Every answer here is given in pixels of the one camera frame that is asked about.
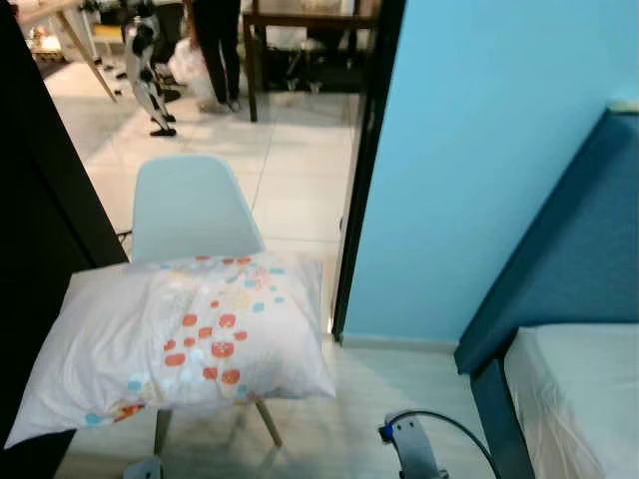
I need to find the white plastic chair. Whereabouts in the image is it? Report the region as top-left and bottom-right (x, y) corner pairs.
(130, 154), (285, 456)

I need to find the white floral pillow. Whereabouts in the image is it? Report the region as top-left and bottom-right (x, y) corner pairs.
(5, 251), (337, 450)

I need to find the cream mattress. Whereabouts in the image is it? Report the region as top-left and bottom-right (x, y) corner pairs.
(503, 323), (639, 479)

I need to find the dark wooden table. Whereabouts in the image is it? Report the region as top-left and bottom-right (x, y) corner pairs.
(242, 0), (382, 124)

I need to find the person in black trousers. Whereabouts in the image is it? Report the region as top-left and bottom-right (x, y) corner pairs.
(189, 0), (245, 114)

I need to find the white plastic bag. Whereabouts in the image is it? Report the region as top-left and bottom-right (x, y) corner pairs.
(167, 37), (217, 102)

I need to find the black and white humanoid robot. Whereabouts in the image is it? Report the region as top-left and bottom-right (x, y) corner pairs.
(118, 0), (183, 139)

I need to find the light wooden table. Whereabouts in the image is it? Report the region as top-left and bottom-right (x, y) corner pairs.
(18, 0), (120, 104)

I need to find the black wardrobe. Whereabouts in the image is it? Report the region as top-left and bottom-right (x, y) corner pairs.
(0, 0), (130, 479)

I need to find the blue upholstered bed frame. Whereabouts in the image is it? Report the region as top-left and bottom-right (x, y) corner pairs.
(454, 107), (639, 479)

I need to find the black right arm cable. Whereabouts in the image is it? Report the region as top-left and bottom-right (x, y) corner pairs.
(383, 408), (500, 479)

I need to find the black door frame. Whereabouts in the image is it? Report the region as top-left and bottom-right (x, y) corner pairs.
(328, 0), (408, 342)

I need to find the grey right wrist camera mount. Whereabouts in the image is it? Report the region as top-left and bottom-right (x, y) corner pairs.
(378, 413), (450, 479)

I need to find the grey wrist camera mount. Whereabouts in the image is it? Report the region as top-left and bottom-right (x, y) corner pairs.
(122, 457), (165, 479)
(378, 413), (450, 479)

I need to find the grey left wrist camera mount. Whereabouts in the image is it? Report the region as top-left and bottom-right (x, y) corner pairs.
(122, 457), (165, 479)

